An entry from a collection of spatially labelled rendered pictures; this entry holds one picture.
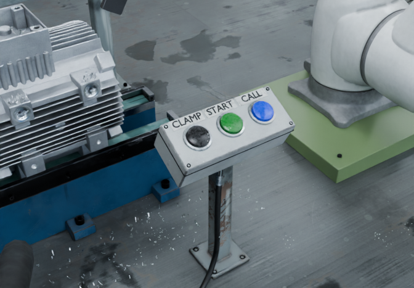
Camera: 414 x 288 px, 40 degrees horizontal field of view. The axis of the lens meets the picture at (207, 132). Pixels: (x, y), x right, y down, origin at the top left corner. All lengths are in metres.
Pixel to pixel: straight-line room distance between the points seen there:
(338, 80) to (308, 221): 0.31
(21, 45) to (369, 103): 0.69
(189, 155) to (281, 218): 0.33
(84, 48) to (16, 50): 0.10
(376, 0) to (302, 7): 0.65
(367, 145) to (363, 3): 0.26
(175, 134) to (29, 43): 0.24
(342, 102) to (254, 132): 0.46
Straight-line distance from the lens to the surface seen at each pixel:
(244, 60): 1.41
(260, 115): 0.74
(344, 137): 1.12
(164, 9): 1.67
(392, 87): 1.02
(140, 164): 0.97
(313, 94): 1.19
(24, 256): 0.31
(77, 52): 0.85
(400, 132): 1.15
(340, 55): 1.09
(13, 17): 0.88
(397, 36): 1.01
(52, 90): 0.82
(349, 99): 1.16
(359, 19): 1.06
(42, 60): 0.82
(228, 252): 0.90
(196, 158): 0.69
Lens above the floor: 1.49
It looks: 37 degrees down
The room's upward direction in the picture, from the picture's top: straight up
